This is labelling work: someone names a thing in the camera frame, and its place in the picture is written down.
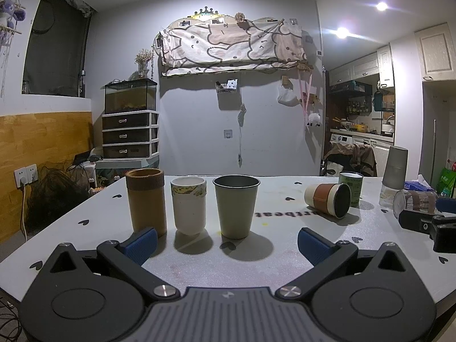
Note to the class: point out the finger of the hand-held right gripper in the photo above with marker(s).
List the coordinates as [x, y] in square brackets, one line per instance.
[447, 205]
[416, 221]

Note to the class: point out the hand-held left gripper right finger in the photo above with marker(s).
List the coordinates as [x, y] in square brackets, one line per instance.
[312, 246]

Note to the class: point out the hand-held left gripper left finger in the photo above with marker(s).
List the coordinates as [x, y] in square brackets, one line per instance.
[142, 244]

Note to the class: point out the clear glass cup brown sleeve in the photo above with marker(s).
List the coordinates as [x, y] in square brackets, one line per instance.
[416, 200]

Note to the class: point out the cream cup with brown sleeve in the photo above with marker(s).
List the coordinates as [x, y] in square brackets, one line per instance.
[322, 197]

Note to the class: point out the tall brown cardboard cup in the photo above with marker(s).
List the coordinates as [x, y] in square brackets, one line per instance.
[146, 203]

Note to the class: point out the white cup with patterned rim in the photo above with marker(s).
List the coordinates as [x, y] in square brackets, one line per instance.
[188, 206]

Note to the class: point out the green printed cup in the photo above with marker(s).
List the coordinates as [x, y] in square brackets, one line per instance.
[354, 185]

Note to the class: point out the grey-green metal cup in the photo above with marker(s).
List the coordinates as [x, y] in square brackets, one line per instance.
[235, 210]

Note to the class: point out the green plastic bag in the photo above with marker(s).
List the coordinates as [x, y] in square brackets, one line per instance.
[447, 181]

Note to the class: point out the blue tissue pack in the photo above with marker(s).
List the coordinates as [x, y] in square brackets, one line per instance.
[420, 184]

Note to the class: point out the clear bottle with grey cap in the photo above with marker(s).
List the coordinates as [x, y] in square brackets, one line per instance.
[393, 171]

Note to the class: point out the white pole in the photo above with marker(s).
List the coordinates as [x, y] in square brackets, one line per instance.
[434, 149]

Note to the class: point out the chair with brown jacket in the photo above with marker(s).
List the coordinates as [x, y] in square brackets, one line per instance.
[351, 158]

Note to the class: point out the black netting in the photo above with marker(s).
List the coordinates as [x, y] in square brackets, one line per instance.
[53, 196]

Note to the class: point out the white plastic drawer unit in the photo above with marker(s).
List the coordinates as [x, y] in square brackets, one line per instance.
[130, 135]

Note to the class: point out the white washing machine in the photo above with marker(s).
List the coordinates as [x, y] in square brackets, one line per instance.
[338, 139]

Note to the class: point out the white plush sheep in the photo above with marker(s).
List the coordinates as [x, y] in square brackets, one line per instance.
[314, 120]

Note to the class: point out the glass aquarium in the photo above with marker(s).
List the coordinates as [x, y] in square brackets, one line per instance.
[130, 96]

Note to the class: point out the white hanging cap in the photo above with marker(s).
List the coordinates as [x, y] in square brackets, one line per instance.
[288, 96]

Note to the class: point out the pink hanging ribbon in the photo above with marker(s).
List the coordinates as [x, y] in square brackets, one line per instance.
[305, 92]

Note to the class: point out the white tall cabinet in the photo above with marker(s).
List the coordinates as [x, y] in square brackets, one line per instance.
[436, 51]

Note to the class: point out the dried flowers in vase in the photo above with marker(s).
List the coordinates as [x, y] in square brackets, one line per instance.
[143, 60]

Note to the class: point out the ceiling spot light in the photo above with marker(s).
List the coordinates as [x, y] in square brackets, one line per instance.
[382, 6]
[342, 32]

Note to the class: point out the printed cartoon cloth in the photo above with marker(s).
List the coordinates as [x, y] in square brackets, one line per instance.
[231, 44]

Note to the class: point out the dark window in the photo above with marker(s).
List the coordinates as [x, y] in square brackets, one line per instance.
[55, 42]

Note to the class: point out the purple plush toy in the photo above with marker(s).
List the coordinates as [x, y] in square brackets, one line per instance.
[12, 9]

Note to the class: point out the white wall power outlet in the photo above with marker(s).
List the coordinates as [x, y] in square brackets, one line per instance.
[25, 174]

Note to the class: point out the wall switch plate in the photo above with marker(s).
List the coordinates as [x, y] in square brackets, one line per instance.
[228, 134]

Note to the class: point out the white kitchen wall cabinets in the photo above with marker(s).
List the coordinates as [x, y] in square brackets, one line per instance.
[359, 67]

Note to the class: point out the small wall shelf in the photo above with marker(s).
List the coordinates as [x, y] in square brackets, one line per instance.
[227, 85]

